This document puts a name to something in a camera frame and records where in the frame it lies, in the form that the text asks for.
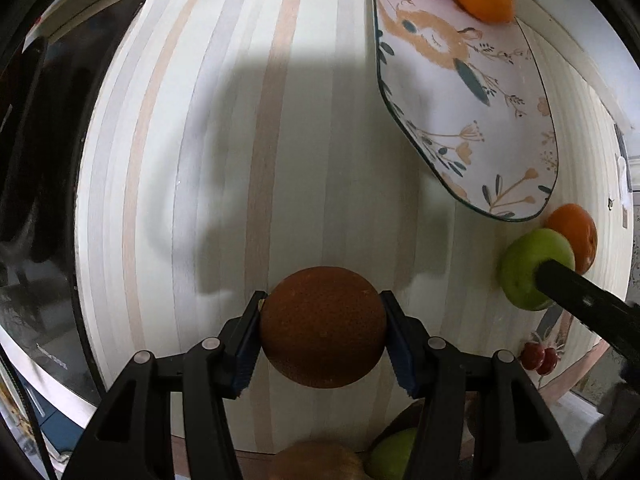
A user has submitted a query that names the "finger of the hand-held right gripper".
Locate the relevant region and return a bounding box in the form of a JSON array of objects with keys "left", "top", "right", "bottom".
[{"left": 536, "top": 259, "right": 640, "bottom": 343}]

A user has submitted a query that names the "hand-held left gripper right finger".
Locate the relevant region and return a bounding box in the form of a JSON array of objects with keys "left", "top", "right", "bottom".
[{"left": 380, "top": 290, "right": 583, "bottom": 480}]

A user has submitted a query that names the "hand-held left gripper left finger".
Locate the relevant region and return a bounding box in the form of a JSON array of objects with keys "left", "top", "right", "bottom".
[{"left": 62, "top": 290, "right": 268, "bottom": 480}]

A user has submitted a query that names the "green apple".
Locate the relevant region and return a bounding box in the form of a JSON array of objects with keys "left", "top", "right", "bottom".
[
  {"left": 498, "top": 228, "right": 576, "bottom": 312},
  {"left": 364, "top": 427, "right": 418, "bottom": 480}
]

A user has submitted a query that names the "red cherry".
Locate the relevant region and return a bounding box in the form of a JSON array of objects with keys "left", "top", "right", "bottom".
[{"left": 521, "top": 342, "right": 546, "bottom": 370}]

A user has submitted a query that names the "floral print plate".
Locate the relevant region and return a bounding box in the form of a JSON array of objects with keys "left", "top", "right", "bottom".
[{"left": 371, "top": 0, "right": 560, "bottom": 223}]

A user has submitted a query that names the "white paper sheet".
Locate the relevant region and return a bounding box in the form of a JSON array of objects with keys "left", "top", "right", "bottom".
[{"left": 616, "top": 157, "right": 632, "bottom": 208}]

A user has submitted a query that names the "striped cat table mat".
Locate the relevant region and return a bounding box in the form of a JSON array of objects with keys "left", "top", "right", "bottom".
[{"left": 75, "top": 0, "right": 632, "bottom": 457}]

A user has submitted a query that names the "black induction cooktop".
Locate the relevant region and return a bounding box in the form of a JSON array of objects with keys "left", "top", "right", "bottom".
[{"left": 0, "top": 0, "right": 148, "bottom": 408}]

